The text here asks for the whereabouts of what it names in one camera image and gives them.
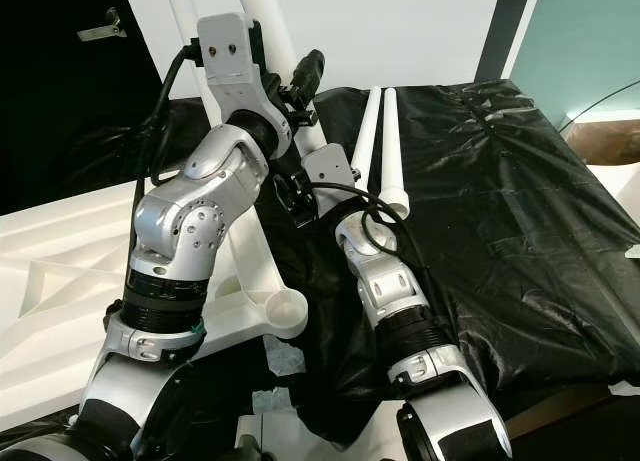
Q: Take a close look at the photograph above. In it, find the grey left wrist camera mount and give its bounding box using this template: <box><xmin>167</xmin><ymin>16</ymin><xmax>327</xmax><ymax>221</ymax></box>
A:
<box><xmin>198</xmin><ymin>13</ymin><xmax>286</xmax><ymax>132</ymax></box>

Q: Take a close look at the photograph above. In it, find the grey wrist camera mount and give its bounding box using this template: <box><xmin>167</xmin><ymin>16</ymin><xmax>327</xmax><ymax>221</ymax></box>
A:
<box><xmin>303</xmin><ymin>144</ymin><xmax>351</xmax><ymax>197</ymax></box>
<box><xmin>198</xmin><ymin>13</ymin><xmax>286</xmax><ymax>132</ymax></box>

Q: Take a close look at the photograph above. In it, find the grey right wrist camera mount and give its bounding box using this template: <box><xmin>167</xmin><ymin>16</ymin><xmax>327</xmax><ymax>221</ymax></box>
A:
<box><xmin>303</xmin><ymin>144</ymin><xmax>351</xmax><ymax>197</ymax></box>

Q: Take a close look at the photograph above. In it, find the black plastic sheet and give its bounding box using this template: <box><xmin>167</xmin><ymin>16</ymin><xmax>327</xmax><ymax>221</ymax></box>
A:
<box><xmin>0</xmin><ymin>79</ymin><xmax>640</xmax><ymax>452</ymax></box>

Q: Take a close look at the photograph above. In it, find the silver door handle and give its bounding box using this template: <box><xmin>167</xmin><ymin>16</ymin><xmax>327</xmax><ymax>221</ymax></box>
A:
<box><xmin>77</xmin><ymin>8</ymin><xmax>131</xmax><ymax>42</ymax></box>

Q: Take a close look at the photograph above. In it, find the brown wooden table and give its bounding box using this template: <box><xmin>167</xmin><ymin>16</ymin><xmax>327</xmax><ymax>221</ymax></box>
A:
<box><xmin>565</xmin><ymin>121</ymin><xmax>640</xmax><ymax>167</ymax></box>

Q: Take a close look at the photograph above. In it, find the teal glass panel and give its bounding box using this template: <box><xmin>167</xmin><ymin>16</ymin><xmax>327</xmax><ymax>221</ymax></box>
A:
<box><xmin>502</xmin><ymin>0</ymin><xmax>640</xmax><ymax>122</ymax></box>

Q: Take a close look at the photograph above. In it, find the dark door frame post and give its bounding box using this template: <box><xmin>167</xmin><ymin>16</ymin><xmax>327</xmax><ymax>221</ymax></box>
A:
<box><xmin>473</xmin><ymin>0</ymin><xmax>543</xmax><ymax>84</ymax></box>

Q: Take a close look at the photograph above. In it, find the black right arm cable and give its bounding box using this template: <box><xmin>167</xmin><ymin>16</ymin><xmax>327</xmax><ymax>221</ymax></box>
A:
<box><xmin>305</xmin><ymin>179</ymin><xmax>471</xmax><ymax>352</ymax></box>

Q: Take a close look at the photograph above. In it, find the black door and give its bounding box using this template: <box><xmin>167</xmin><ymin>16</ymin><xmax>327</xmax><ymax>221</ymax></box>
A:
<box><xmin>0</xmin><ymin>0</ymin><xmax>166</xmax><ymax>112</ymax></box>

